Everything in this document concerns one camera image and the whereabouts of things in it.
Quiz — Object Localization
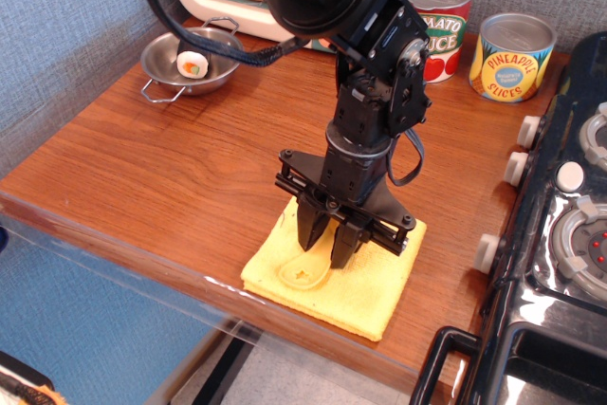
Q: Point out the tomato sauce can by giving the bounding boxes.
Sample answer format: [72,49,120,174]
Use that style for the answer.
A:
[409,0,472,83]

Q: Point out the white stove knob middle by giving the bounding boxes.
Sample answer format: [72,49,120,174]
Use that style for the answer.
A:
[503,152,528,187]

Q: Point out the toy sushi roll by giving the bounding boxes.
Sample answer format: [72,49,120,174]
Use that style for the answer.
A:
[176,47,212,80]

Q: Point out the white stove knob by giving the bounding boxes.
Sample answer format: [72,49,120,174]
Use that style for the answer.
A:
[517,116,542,149]
[503,152,528,187]
[473,233,501,274]

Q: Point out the yellow folded cloth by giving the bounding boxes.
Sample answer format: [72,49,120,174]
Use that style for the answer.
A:
[241,198,427,341]

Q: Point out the silver metal bowl with handles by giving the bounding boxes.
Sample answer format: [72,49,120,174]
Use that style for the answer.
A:
[140,32,239,103]

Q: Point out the white stove knob top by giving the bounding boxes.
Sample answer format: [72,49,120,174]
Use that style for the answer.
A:
[517,116,542,149]

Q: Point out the orange object bottom left corner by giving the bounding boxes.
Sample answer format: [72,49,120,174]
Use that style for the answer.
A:
[1,376,66,405]

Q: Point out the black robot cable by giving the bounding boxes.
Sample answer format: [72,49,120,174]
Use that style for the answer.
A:
[132,0,312,69]

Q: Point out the white stove knob bottom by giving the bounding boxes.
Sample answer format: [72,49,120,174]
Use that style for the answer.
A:
[473,233,501,274]

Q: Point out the pineapple slices can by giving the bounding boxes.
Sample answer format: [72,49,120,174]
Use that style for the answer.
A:
[469,12,557,103]

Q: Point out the black toy stove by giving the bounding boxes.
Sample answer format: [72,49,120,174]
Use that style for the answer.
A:
[453,32,606,404]

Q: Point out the yellow brush with white bristles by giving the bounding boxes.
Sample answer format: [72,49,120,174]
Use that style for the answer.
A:
[278,222,336,290]

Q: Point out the black oven door handle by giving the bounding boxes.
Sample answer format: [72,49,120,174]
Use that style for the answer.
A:
[410,326,481,405]

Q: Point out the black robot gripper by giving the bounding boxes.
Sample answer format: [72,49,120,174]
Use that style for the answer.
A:
[276,138,414,269]

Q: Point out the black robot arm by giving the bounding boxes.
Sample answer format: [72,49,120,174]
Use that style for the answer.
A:
[266,0,430,268]

